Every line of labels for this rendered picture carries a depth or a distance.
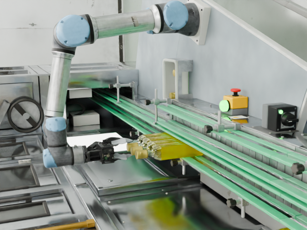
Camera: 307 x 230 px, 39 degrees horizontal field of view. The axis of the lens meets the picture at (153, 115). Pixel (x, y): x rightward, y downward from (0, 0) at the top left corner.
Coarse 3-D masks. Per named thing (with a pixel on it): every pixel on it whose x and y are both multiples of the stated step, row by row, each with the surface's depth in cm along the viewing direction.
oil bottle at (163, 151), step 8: (160, 144) 175; (168, 144) 175; (176, 144) 175; (184, 144) 175; (160, 152) 171; (168, 152) 172; (176, 152) 174; (184, 152) 175; (192, 152) 176; (200, 152) 178; (160, 160) 172
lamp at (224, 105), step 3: (222, 102) 166; (225, 102) 165; (228, 102) 165; (219, 105) 168; (222, 105) 165; (225, 105) 165; (228, 105) 165; (222, 108) 166; (225, 108) 165; (228, 108) 165
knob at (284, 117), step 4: (288, 112) 138; (284, 116) 137; (288, 116) 136; (292, 116) 137; (284, 120) 137; (288, 120) 135; (292, 120) 136; (296, 120) 136; (284, 124) 138; (288, 124) 137; (292, 124) 138
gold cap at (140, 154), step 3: (141, 150) 171; (144, 150) 171; (135, 153) 171; (138, 153) 169; (141, 153) 170; (144, 153) 170; (147, 153) 170; (135, 156) 172; (138, 156) 169; (141, 156) 170; (144, 156) 170; (147, 156) 170
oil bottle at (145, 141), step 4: (156, 136) 187; (160, 136) 187; (164, 136) 187; (168, 136) 187; (172, 136) 187; (144, 140) 183; (148, 140) 182; (152, 140) 182; (156, 140) 182; (144, 144) 182
